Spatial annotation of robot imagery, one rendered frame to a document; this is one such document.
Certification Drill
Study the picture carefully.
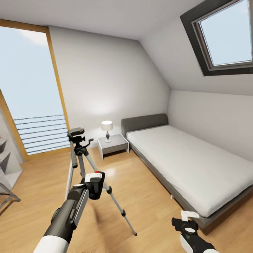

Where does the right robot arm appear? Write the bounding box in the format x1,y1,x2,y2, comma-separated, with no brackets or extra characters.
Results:
171,210,220,253

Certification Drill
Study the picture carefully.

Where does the camera tripod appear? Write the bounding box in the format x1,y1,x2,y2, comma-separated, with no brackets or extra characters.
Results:
65,128,137,236

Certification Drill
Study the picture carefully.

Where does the digital camera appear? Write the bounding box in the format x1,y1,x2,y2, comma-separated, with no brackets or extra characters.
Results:
81,170,105,200

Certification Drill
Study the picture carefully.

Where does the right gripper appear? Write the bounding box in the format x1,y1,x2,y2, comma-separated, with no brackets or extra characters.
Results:
171,218,199,234

